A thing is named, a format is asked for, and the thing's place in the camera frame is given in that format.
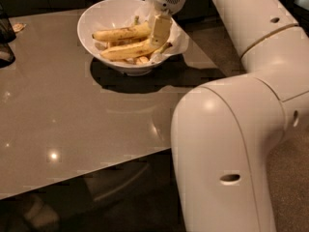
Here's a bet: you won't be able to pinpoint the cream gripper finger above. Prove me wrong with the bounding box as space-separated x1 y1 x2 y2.
150 14 172 47

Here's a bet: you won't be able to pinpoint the yellow banana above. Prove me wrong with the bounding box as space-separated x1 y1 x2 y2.
99 39 172 61
92 21 152 42

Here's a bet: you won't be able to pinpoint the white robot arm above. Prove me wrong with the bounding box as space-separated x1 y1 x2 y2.
171 0 309 232

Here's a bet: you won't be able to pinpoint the small banana pieces in bowl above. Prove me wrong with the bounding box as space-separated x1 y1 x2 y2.
113 55 149 64

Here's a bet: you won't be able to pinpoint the white ceramic bowl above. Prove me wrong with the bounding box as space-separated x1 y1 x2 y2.
77 0 178 76

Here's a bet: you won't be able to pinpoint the white paper liner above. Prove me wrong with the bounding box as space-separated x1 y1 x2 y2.
94 0 190 65

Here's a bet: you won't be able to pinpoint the small tan scrap on table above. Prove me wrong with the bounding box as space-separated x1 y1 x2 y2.
13 23 26 33

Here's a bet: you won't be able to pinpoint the dark mesh container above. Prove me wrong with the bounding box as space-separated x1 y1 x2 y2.
0 4 16 68

